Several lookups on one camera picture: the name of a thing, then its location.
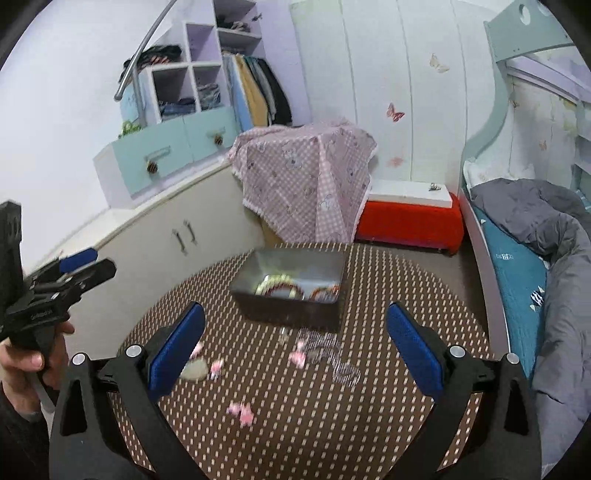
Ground person's left forearm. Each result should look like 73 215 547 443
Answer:
0 369 52 480

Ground row of hanging clothes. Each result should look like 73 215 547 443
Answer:
222 53 293 132

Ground dark red bead bracelet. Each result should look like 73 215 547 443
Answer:
267 283 306 302

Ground white and purple shelf unit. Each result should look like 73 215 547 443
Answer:
137 0 296 126

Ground dark striped folded clothes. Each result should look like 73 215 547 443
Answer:
122 44 184 84

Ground person's left hand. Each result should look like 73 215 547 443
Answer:
0 320 76 394

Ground green plant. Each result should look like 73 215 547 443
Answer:
118 119 149 139

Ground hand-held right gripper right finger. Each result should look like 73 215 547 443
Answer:
368 302 542 480

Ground teal bed sheet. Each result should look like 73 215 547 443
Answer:
475 207 548 370

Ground pale green bed frame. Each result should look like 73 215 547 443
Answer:
459 0 591 384

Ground brown dotted tablecloth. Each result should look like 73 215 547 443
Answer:
107 241 497 480

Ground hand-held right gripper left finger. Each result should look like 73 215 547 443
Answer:
48 302 219 480

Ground pale green round pendant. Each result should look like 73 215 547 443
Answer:
179 360 211 382

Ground folded jeans stack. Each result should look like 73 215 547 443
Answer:
159 98 198 120

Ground orange bead bracelet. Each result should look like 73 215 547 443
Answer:
307 284 343 304

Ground teal drawer unit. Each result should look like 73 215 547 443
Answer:
92 107 241 210

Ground grey duvet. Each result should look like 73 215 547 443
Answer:
468 178 591 467

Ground green bead bracelet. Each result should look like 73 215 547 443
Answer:
255 272 295 296

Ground grey metal box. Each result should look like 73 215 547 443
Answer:
229 247 348 334

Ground pink checked cloth cover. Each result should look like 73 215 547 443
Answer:
228 119 379 244

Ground cream low cabinet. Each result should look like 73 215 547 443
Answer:
28 159 269 352

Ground curved metal pole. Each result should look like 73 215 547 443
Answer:
113 0 191 102

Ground red ottoman with white top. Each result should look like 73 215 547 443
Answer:
355 179 465 257

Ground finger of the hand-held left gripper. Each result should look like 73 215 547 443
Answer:
44 258 117 302
27 247 99 288

